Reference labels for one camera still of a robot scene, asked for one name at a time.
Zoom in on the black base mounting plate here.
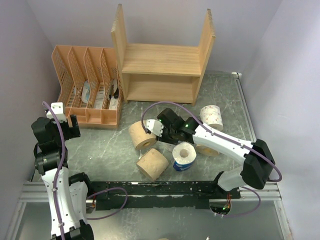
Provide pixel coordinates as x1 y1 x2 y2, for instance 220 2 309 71
91 180 241 211

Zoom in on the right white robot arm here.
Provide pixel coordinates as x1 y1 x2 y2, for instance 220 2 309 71
157 108 275 199

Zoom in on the ruler set package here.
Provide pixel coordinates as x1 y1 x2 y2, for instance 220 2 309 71
93 84 105 109

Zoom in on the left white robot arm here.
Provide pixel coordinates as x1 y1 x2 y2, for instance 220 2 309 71
31 115 94 240

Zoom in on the beige toilet roll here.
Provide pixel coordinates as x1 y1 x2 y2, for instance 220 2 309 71
195 144 220 157
136 148 169 182
128 121 156 151

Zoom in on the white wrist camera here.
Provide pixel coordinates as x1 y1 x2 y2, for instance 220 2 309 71
146 119 164 137
50 102 67 123

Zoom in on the wooden two-tier shelf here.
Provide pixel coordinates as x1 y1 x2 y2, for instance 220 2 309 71
111 4 216 106

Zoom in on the white dotted toilet roll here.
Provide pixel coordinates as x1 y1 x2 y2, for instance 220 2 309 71
199 105 224 131

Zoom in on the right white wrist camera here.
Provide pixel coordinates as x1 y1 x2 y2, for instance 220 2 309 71
146 119 164 137

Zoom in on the white stapler box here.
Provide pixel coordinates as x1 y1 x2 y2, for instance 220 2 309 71
108 98 119 111

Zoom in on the white toilet roll blue wrapper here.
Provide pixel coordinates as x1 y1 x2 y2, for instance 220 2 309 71
172 142 197 172

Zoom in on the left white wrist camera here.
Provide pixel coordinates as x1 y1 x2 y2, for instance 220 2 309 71
50 102 67 123

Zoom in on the orange plastic desk organizer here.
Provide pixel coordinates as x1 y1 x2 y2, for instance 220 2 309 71
51 45 123 129

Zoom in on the blue correction tape pack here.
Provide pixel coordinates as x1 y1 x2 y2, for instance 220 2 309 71
81 80 91 104

